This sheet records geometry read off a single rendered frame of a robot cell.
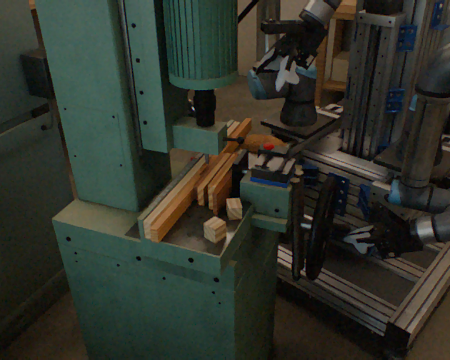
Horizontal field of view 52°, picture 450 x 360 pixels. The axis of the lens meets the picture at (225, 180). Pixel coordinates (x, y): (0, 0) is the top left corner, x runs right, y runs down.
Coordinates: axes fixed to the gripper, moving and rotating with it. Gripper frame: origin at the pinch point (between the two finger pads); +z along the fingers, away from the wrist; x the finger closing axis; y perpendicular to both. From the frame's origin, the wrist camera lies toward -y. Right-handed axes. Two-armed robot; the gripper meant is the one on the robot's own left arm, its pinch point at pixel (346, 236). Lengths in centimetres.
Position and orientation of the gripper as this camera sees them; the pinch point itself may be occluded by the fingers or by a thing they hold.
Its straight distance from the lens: 141.0
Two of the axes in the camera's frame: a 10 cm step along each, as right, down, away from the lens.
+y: 4.4, 8.6, 2.6
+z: -7.9, 2.3, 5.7
